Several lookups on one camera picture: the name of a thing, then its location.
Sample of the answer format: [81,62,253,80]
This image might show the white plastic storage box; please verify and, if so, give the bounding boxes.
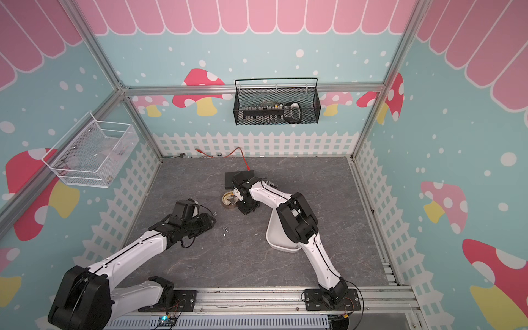
[266,210,301,253]

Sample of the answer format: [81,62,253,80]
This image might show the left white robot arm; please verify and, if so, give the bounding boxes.
[48,199,217,329]

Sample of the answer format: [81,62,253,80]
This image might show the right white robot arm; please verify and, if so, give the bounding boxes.
[225,170,349,309]

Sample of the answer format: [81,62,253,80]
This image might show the black flat box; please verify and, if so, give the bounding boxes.
[224,170,254,190]

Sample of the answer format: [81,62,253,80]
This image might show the black device in basket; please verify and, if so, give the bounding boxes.
[283,103,302,124]

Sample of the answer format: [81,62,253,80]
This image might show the red cable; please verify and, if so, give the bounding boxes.
[197,147,252,173]

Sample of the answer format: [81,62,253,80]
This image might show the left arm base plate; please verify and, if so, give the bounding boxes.
[163,290,198,314]

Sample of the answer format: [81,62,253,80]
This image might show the black wire wall basket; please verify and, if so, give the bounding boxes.
[233,77,321,125]

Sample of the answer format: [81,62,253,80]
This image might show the white wire wall basket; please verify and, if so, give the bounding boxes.
[41,112,140,188]

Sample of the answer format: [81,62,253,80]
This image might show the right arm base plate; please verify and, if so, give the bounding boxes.
[301,289,362,313]

